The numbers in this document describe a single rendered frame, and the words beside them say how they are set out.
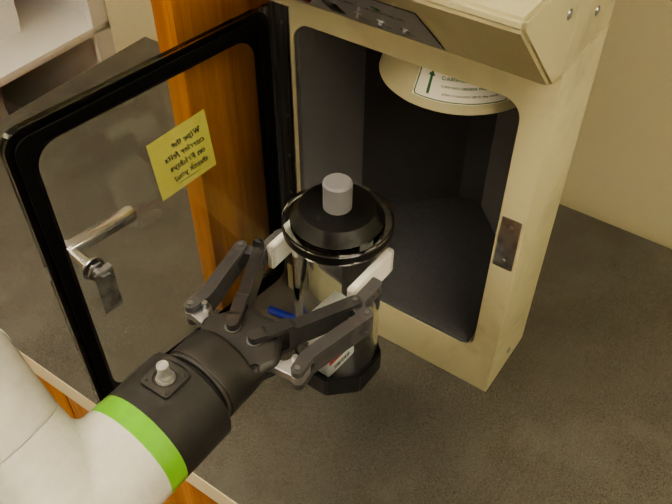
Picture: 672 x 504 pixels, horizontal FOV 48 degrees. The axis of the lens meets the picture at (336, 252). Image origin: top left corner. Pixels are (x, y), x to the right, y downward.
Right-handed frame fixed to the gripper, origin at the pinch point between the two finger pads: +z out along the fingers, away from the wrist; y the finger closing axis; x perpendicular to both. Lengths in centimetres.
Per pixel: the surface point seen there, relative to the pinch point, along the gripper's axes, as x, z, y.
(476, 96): -11.2, 16.9, -5.0
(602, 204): 28, 56, -12
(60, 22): 30, 47, 110
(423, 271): 20.7, 20.7, 0.3
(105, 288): 3.5, -15.2, 17.9
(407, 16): -24.4, 4.9, -3.4
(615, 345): 28.2, 30.6, -24.9
